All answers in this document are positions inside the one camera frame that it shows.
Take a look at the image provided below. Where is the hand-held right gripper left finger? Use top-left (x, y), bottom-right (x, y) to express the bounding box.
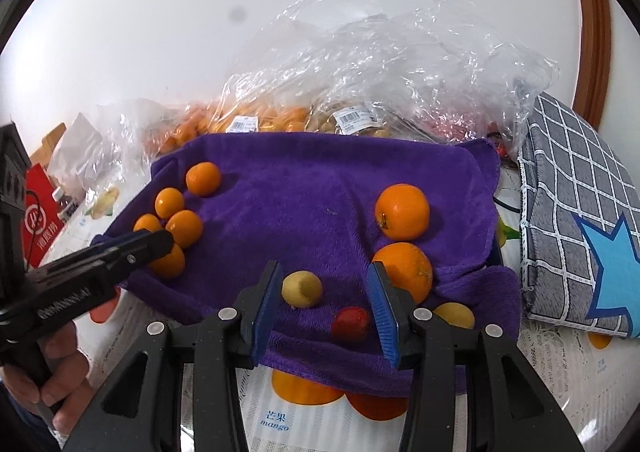
top-left (62, 261), bottom-right (285, 452)

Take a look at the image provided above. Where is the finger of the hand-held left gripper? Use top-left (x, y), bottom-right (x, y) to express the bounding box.
top-left (90, 229), bottom-right (174, 284)

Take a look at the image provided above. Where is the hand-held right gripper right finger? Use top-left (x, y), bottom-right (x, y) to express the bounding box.
top-left (367, 261), bottom-right (586, 452)

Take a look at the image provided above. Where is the small orange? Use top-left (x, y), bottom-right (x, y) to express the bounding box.
top-left (165, 209), bottom-right (204, 249)
top-left (186, 161), bottom-right (222, 197)
top-left (133, 213), bottom-right (163, 234)
top-left (148, 242), bottom-right (186, 280)
top-left (154, 187), bottom-right (185, 220)

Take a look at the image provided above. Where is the small red apple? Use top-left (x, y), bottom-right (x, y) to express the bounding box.
top-left (331, 306), bottom-right (372, 344)

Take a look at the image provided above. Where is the small yellow pear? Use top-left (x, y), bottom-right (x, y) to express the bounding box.
top-left (432, 302), bottom-right (476, 330)
top-left (281, 271), bottom-right (324, 309)

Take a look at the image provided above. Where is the large orange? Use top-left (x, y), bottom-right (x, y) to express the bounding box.
top-left (372, 242), bottom-right (434, 305)
top-left (375, 183), bottom-right (431, 241)

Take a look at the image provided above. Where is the purple towel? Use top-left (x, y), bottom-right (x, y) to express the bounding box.
top-left (102, 132), bottom-right (523, 395)

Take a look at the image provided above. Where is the person's left hand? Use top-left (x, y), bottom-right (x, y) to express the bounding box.
top-left (0, 321), bottom-right (95, 433)

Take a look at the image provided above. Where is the red box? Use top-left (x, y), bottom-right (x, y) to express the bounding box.
top-left (22, 165), bottom-right (67, 268)

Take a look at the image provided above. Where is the small brown bottle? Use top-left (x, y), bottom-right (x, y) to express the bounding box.
top-left (56, 187), bottom-right (79, 224)

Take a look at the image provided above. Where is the small clear plastic bag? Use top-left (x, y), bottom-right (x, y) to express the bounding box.
top-left (95, 101), bottom-right (153, 195)

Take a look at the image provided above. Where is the white paper bag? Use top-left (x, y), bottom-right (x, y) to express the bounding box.
top-left (50, 112), bottom-right (103, 188)

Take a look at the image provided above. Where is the brown cardboard box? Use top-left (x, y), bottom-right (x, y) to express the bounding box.
top-left (30, 122), bottom-right (67, 164)

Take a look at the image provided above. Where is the clear bag of oranges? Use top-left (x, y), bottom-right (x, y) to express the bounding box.
top-left (145, 102), bottom-right (313, 155)

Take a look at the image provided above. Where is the clear bag of yellow fruit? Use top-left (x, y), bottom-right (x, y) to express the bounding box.
top-left (310, 101), bottom-right (398, 138)

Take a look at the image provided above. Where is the grey checked star cushion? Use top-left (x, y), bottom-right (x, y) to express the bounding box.
top-left (517, 92), bottom-right (640, 338)

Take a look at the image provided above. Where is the crumpled clear plastic bag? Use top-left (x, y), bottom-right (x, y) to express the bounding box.
top-left (220, 0), bottom-right (561, 158)

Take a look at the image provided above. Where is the wooden door frame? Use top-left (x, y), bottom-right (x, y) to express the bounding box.
top-left (570, 0), bottom-right (613, 129)

